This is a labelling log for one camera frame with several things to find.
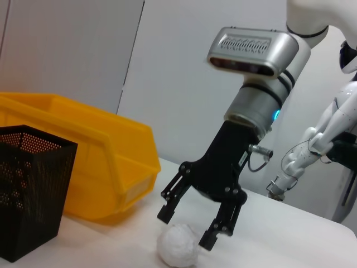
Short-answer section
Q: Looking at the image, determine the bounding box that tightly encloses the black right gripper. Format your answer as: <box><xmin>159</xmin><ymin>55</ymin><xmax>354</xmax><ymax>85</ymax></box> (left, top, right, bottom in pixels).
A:
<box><xmin>157</xmin><ymin>119</ymin><xmax>260</xmax><ymax>251</ymax></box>

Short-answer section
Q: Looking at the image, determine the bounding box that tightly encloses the white paper ball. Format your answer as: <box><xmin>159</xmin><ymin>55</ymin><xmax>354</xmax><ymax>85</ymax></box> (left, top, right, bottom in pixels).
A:
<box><xmin>156</xmin><ymin>222</ymin><xmax>200</xmax><ymax>266</ymax></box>

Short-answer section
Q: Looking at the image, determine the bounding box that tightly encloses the black mesh pen holder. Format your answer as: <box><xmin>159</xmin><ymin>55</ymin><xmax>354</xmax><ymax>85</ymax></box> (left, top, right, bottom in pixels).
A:
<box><xmin>0</xmin><ymin>125</ymin><xmax>79</xmax><ymax>263</ymax></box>

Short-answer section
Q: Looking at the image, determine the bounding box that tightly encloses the yellow plastic bin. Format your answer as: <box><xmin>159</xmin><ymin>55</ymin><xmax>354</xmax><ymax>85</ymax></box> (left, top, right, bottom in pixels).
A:
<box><xmin>0</xmin><ymin>91</ymin><xmax>162</xmax><ymax>226</ymax></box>

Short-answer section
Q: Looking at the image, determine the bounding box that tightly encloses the right gripper cable with plug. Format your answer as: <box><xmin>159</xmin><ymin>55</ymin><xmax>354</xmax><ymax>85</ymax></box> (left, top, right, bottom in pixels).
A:
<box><xmin>247</xmin><ymin>143</ymin><xmax>274</xmax><ymax>173</ymax></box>

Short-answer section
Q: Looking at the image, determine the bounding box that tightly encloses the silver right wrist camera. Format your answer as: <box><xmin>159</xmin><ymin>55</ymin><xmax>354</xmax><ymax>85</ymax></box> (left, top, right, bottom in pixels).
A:
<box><xmin>206</xmin><ymin>26</ymin><xmax>301</xmax><ymax>80</ymax></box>

